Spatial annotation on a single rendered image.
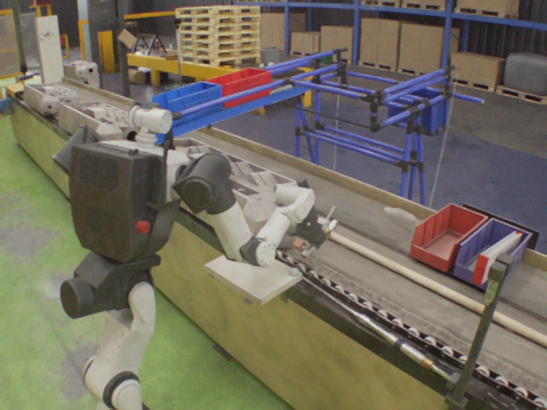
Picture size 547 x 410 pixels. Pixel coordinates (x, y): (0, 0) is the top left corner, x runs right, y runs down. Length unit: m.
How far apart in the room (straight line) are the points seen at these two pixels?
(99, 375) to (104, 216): 0.57
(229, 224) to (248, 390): 1.22
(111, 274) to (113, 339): 0.27
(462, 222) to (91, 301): 1.54
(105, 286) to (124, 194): 0.29
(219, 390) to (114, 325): 0.95
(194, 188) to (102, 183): 0.23
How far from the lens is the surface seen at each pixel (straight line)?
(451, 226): 2.08
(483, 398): 1.33
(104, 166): 1.12
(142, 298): 1.33
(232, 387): 2.27
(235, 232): 1.21
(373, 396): 1.60
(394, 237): 1.99
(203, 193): 1.10
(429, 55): 11.19
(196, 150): 2.40
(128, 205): 1.09
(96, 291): 1.25
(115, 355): 1.44
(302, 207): 1.39
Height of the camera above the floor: 1.73
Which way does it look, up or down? 26 degrees down
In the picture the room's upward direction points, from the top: straight up
